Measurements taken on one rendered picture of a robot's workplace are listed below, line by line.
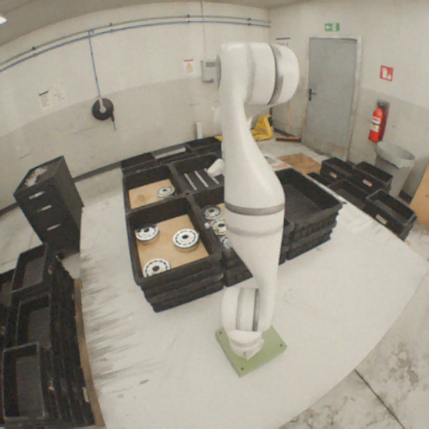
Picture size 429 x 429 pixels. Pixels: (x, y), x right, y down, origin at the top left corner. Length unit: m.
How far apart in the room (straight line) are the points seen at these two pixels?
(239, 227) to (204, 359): 0.57
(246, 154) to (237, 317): 0.29
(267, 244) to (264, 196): 0.07
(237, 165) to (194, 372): 0.67
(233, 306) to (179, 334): 0.44
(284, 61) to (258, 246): 0.25
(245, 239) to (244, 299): 0.15
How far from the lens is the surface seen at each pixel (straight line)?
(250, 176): 0.28
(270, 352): 0.73
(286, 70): 0.30
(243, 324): 0.43
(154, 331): 0.86
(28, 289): 1.59
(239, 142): 0.28
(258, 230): 0.30
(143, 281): 0.70
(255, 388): 0.77
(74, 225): 2.25
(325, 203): 1.10
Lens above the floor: 1.46
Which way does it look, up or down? 38 degrees down
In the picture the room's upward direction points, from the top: 5 degrees counter-clockwise
